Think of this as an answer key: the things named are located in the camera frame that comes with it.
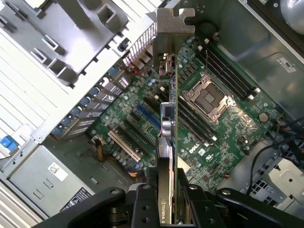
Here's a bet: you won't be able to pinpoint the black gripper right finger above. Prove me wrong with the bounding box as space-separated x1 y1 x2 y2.
176 167 289 228

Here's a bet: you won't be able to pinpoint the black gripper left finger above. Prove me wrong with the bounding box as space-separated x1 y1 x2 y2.
30 167 159 228

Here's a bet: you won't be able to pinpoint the green graphics card black cooler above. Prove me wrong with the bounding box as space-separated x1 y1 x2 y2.
152 8 197 225

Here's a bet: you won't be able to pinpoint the small silver chipset heatsink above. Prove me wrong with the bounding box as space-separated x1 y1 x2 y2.
177 158 191 178

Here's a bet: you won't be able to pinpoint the white expansion slot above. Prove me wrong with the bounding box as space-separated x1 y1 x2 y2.
107 130 141 162

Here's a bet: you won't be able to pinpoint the green motherboard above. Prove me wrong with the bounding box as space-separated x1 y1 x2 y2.
89 35 285 190

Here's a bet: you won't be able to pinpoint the silver metal drive cage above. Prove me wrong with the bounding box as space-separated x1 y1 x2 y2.
242 156 304 209

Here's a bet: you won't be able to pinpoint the blue expansion slot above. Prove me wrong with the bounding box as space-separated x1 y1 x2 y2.
136 103 162 131

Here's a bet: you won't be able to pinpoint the silver power supply unit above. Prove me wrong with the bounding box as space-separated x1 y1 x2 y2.
0 144 100 214

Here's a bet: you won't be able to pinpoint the blue case latch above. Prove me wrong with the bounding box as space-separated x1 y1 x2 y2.
0 135 19 152

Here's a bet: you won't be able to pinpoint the grey open PC case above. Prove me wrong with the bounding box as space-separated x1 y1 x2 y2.
0 0 304 228

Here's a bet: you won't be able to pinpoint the grey parts rack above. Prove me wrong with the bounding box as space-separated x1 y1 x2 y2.
0 0 130 87

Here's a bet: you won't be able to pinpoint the yellow power wires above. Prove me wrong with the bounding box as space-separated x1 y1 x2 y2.
94 139 107 163

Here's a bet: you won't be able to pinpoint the CPU socket metal frame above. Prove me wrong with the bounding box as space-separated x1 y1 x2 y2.
186 75 235 124

